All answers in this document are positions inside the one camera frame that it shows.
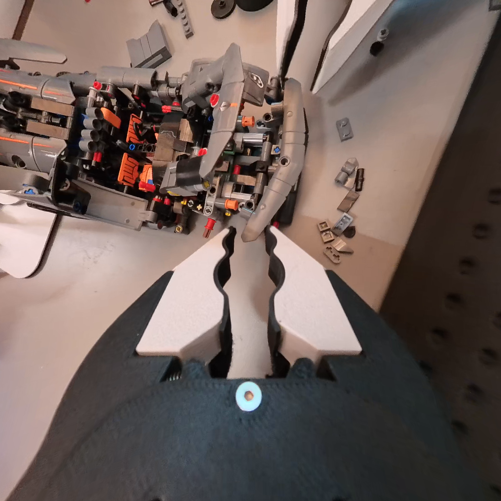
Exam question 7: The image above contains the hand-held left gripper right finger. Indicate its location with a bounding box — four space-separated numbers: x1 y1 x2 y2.
264 225 363 378

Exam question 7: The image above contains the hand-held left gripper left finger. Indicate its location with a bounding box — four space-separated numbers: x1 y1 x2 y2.
135 226 237 378

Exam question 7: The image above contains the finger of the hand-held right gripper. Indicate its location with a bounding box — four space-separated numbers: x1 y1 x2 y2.
276 0 311 79
311 0 397 94

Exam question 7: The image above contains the grey lego car model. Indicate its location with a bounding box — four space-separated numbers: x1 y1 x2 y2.
0 37 310 241

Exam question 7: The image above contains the light grey lego tile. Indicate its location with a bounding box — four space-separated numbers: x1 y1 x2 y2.
331 213 354 236

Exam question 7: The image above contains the long grey lego plate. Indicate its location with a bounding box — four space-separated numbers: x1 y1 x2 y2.
177 0 195 39

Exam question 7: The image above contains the dark glossy lego tile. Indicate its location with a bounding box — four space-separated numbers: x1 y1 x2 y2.
337 190 360 214

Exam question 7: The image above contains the grey lego sloped panel assembly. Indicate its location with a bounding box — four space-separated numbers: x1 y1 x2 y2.
126 20 173 69

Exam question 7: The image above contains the black dimpled foam mat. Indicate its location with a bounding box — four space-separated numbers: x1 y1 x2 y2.
378 23 501 501

